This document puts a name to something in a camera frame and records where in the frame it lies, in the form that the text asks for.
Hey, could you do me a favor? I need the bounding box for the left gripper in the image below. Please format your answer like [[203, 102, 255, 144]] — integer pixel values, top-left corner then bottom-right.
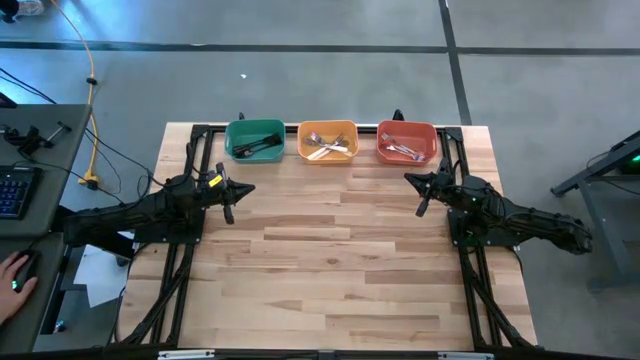
[[199, 162, 257, 225]]

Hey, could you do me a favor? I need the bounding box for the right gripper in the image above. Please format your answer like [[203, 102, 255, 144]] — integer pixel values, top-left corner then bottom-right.
[[404, 158, 471, 217]]

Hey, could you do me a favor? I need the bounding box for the orange plastic bin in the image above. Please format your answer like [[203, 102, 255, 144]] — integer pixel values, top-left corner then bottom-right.
[[375, 120, 439, 166]]

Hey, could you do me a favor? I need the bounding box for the green plastic bin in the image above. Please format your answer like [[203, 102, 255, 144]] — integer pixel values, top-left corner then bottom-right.
[[223, 118, 287, 165]]

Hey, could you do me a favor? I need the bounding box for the yellow plastic bin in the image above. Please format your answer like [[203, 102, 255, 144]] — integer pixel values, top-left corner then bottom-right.
[[297, 119, 360, 165]]

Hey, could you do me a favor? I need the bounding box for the black desk support beam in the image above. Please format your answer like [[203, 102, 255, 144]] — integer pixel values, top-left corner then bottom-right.
[[52, 204, 136, 261]]

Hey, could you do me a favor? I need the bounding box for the white paper sheet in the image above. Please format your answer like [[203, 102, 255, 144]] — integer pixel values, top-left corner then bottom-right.
[[73, 243, 132, 309]]

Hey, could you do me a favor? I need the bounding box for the grey desk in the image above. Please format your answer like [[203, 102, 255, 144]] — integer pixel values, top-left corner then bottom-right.
[[0, 103, 92, 354]]

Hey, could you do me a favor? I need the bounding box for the black device green light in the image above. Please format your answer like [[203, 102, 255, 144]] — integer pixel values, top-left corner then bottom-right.
[[618, 142, 640, 176]]

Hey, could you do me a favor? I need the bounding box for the black clamp tool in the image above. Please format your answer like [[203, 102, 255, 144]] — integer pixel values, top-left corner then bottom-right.
[[2, 121, 73, 156]]

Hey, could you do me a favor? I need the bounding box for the black computer mouse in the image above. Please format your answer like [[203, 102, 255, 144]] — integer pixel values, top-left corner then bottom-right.
[[12, 248, 42, 294]]

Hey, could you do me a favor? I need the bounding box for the black keyboard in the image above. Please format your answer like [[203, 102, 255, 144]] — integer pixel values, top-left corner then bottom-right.
[[0, 166, 44, 220]]

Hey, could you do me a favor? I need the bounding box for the person's hand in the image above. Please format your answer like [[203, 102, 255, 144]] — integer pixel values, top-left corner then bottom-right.
[[0, 251, 39, 326]]

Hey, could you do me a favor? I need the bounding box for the person's shoe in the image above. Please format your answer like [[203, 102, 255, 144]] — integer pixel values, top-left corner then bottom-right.
[[0, 0, 46, 24]]

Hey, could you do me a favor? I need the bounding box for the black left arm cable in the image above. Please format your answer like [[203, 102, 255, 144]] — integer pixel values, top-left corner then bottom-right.
[[184, 142, 199, 177]]

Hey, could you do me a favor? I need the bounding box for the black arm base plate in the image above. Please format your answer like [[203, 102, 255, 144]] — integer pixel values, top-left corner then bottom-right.
[[447, 207, 539, 249], [133, 205, 207, 245]]

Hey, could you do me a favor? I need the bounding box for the yellow cable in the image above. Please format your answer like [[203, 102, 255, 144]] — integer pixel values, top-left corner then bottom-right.
[[48, 0, 101, 190]]

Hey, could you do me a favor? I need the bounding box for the grey metal desk frame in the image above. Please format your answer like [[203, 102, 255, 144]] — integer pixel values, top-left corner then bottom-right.
[[551, 130, 640, 291]]

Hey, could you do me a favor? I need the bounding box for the black floor cable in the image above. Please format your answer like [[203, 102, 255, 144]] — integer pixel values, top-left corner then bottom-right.
[[0, 67, 57, 105]]

